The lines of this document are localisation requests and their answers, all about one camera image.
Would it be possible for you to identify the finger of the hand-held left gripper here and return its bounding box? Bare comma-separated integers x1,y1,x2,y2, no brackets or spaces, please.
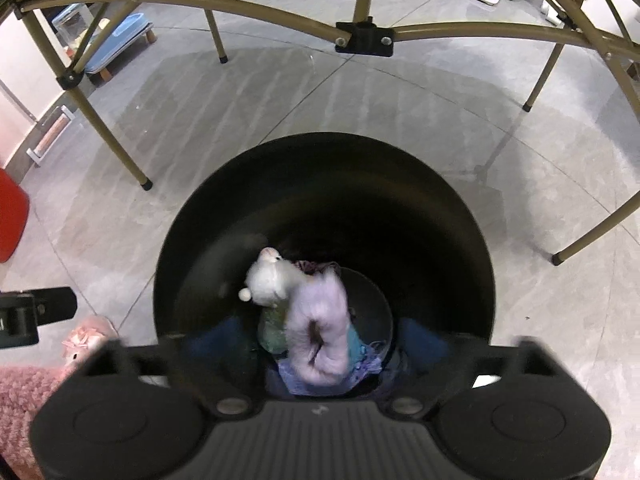
0,287,77,325

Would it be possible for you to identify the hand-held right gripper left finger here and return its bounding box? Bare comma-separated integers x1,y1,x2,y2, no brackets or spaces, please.
75,317,256,417

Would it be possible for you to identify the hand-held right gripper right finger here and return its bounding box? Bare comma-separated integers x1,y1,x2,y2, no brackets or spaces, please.
387,317,566,417

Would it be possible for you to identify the purple cloth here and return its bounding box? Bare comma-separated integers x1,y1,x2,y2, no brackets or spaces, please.
277,342,383,396

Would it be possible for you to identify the white and yellow plush toy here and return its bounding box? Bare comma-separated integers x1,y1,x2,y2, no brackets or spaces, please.
238,246,301,308

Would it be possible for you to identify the purple plush toy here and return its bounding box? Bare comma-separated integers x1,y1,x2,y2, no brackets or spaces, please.
285,270,349,386

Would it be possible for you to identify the black trash bin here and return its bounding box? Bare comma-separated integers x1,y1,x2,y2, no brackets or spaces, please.
152,132,497,401

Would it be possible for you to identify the pink slipper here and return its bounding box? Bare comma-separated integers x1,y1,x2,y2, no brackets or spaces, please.
61,316,120,361

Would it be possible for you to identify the red plastic bucket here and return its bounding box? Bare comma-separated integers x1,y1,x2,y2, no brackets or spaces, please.
0,167,31,264

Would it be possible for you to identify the white floor mop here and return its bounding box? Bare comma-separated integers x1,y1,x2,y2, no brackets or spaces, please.
27,105,76,167

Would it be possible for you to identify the blue plastic tray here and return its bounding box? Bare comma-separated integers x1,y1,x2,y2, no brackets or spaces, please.
52,4,156,83

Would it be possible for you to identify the tan folding table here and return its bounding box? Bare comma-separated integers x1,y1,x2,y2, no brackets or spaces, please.
0,0,640,267

